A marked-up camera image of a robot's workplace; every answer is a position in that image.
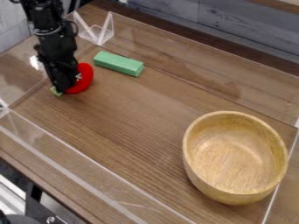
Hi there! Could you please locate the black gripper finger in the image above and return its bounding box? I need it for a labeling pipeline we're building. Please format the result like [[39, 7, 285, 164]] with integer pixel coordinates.
[[47, 66, 79, 93]]

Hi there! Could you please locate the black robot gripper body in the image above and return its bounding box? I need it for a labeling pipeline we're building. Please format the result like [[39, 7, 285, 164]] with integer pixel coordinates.
[[34, 23, 79, 71]]

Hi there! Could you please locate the red plush strawberry toy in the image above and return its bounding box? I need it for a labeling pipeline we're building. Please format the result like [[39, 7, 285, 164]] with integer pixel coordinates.
[[66, 63, 94, 95]]

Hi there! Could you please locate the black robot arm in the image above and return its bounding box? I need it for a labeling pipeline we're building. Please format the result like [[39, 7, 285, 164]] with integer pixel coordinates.
[[18, 0, 79, 93]]

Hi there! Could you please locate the green rectangular block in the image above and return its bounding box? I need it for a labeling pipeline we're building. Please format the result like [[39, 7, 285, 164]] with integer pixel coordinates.
[[94, 51, 144, 77]]

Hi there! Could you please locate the black metal table clamp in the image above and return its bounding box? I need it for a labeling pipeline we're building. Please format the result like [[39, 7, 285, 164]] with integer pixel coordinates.
[[24, 185, 67, 224]]

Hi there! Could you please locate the wooden bowl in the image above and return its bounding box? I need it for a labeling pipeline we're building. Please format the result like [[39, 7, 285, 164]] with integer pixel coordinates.
[[182, 111, 289, 205]]

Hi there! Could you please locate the clear acrylic tray wall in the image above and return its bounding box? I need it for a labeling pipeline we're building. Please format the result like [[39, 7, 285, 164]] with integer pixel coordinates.
[[0, 108, 195, 224]]

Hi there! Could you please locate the black cable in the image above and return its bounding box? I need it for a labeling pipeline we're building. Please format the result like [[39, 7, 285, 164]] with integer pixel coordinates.
[[0, 209, 10, 224]]

